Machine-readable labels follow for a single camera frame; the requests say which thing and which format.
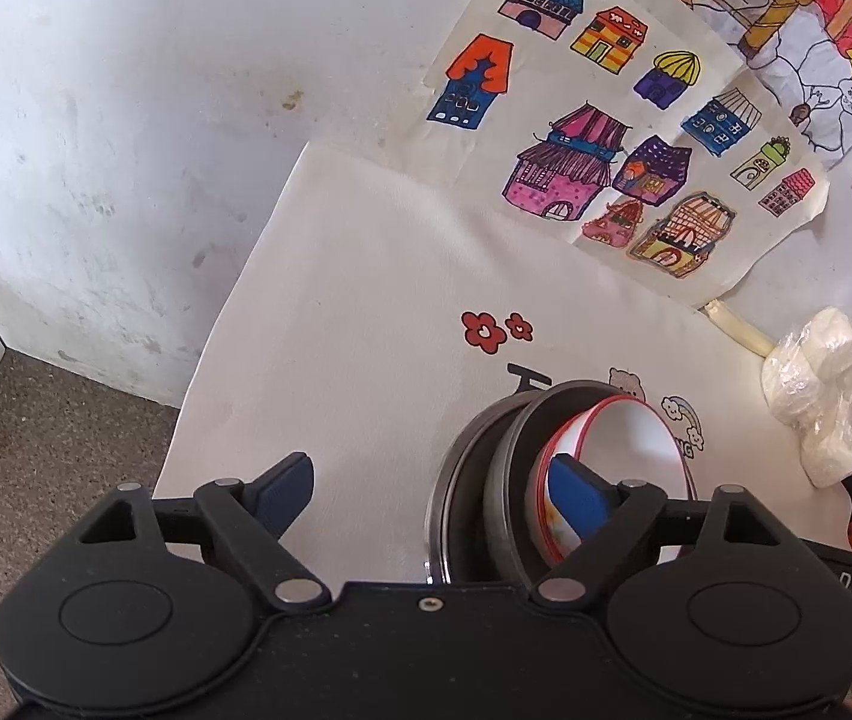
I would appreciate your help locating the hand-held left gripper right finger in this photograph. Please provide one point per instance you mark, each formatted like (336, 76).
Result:
(583, 499)

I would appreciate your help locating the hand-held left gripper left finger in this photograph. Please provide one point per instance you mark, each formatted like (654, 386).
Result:
(283, 491)

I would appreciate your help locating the white ceramic bowl red rim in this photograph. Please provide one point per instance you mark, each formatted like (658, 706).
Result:
(546, 532)

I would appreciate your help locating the white ceramic bowl pink flower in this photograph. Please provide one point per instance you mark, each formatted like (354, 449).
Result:
(636, 442)

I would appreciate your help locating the steel bowl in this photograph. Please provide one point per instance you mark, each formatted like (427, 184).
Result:
(467, 487)
(505, 510)

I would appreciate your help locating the steel plate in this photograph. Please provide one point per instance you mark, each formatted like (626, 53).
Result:
(430, 540)

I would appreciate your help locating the printed white tablecloth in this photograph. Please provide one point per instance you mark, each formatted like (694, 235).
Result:
(358, 315)

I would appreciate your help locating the plastic bag of white rolls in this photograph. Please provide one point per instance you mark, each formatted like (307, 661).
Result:
(816, 382)

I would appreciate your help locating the white candle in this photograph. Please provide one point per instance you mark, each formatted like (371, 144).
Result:
(733, 326)

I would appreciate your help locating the colourful houses drawing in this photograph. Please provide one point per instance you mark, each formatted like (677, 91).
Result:
(621, 90)

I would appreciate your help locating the child with fan drawing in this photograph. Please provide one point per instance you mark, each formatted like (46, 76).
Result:
(808, 30)

